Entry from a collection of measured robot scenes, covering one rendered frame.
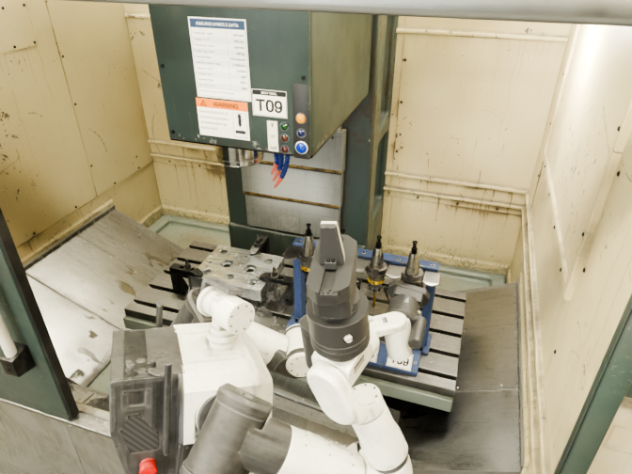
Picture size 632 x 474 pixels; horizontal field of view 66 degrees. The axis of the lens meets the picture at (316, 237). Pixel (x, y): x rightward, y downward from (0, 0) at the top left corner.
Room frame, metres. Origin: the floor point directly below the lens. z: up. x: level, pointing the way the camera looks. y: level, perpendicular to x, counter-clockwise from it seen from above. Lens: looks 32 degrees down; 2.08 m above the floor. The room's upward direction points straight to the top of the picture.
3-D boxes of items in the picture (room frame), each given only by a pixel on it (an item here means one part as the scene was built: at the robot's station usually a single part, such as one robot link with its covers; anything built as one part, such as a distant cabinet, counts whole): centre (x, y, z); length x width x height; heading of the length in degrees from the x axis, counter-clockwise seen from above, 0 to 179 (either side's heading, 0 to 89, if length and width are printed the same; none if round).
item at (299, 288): (1.36, 0.06, 1.05); 0.10 x 0.05 x 0.30; 161
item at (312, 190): (1.95, 0.11, 1.16); 0.48 x 0.05 x 0.51; 71
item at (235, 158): (1.53, 0.25, 1.50); 0.16 x 0.16 x 0.12
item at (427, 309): (1.22, -0.36, 1.05); 0.10 x 0.05 x 0.30; 161
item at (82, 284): (1.74, 0.88, 0.75); 0.89 x 0.67 x 0.26; 161
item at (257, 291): (1.55, 0.30, 0.97); 0.29 x 0.23 x 0.05; 71
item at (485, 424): (1.32, -0.36, 0.75); 0.89 x 0.70 x 0.26; 161
